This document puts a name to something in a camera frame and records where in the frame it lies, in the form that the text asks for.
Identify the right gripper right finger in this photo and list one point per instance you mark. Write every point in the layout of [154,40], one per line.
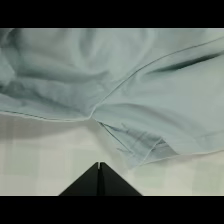
[113,184]

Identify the pale blue shirt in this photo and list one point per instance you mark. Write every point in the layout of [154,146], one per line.
[150,96]

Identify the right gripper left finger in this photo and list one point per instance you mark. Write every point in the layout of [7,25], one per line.
[87,184]

